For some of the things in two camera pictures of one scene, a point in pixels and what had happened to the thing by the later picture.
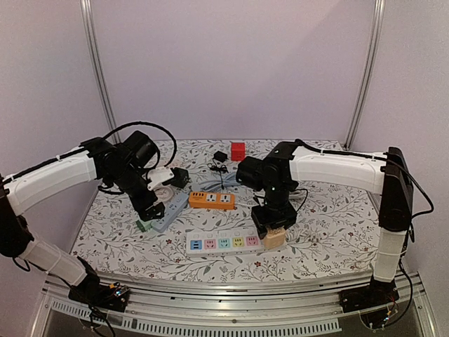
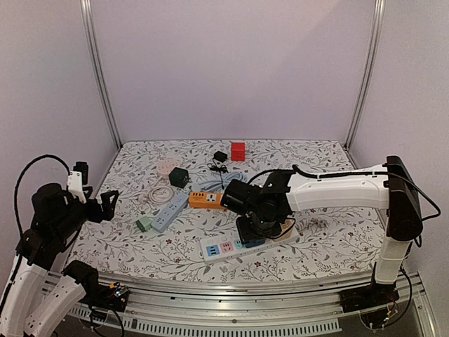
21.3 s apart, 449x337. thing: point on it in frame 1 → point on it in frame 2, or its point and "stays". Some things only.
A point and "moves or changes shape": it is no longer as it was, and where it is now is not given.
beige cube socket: (276, 238) moves or changes shape
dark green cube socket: (181, 177) stays
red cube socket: (238, 151) stays
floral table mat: (208, 231) stays
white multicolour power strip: (226, 242) moves or changes shape
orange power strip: (211, 200) stays
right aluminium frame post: (369, 67) stays
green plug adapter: (144, 226) stays
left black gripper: (139, 206) → (107, 210)
